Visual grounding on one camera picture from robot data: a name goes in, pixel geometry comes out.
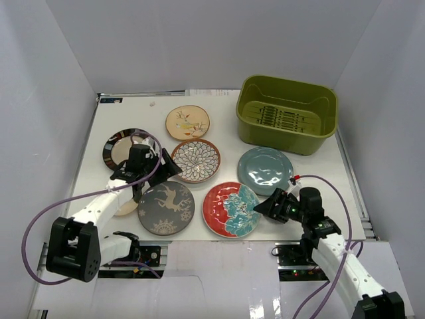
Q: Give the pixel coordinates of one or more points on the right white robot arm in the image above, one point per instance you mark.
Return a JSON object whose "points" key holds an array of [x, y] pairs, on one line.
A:
{"points": [[324, 244]]}

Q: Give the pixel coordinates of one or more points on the grey reindeer snowflake plate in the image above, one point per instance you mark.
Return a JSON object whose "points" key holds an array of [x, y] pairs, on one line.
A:
{"points": [[166, 209]]}

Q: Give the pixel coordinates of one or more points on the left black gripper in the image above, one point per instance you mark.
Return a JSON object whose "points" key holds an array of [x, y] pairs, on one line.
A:
{"points": [[159, 169]]}

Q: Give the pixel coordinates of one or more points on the beige bird branch plate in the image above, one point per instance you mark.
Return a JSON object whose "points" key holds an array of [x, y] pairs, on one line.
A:
{"points": [[187, 122]]}

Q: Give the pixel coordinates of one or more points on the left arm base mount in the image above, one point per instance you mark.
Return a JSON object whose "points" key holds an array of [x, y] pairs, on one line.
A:
{"points": [[149, 264]]}

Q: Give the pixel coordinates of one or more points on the olive green plastic bin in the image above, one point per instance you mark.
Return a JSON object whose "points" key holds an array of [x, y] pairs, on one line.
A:
{"points": [[287, 115]]}

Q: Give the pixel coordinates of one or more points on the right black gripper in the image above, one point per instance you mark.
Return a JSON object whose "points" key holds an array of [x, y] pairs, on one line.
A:
{"points": [[267, 208]]}

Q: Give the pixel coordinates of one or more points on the white petal pattern bowl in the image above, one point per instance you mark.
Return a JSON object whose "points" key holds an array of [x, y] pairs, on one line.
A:
{"points": [[198, 159]]}

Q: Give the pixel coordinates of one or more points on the printed paper sheet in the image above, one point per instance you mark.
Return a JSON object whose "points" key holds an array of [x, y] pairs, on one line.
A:
{"points": [[212, 92]]}

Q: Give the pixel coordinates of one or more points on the red and teal flower plate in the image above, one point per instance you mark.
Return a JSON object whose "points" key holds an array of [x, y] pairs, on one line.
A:
{"points": [[228, 210]]}

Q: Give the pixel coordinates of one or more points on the cream plate with dark patch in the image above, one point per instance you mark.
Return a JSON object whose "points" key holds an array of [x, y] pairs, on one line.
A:
{"points": [[126, 208]]}

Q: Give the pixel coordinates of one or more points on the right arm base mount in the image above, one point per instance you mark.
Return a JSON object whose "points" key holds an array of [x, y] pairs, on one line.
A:
{"points": [[293, 267]]}

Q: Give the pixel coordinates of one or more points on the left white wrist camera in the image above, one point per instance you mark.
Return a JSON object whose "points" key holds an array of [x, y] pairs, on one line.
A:
{"points": [[144, 149]]}

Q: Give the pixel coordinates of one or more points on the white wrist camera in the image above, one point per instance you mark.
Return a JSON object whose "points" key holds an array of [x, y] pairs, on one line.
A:
{"points": [[144, 149], [294, 185]]}

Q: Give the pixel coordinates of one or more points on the grey-blue glazed plate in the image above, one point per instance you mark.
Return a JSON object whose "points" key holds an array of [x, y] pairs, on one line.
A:
{"points": [[265, 169]]}

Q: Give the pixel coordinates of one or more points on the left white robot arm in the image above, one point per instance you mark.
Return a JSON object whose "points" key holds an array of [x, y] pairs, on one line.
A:
{"points": [[75, 249]]}

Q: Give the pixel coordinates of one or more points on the black rimmed striped plate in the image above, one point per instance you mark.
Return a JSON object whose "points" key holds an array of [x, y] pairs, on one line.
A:
{"points": [[116, 149]]}

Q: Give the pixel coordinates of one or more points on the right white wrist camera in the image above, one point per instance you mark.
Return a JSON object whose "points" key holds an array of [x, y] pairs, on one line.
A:
{"points": [[294, 185]]}

